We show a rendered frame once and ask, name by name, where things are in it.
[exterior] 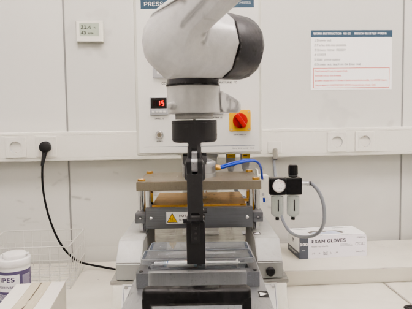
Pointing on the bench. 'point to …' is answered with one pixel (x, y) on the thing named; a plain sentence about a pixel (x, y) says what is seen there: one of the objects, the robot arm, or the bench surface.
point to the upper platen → (175, 199)
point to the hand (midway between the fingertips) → (196, 239)
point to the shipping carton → (36, 296)
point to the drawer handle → (197, 295)
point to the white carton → (328, 242)
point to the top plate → (242, 181)
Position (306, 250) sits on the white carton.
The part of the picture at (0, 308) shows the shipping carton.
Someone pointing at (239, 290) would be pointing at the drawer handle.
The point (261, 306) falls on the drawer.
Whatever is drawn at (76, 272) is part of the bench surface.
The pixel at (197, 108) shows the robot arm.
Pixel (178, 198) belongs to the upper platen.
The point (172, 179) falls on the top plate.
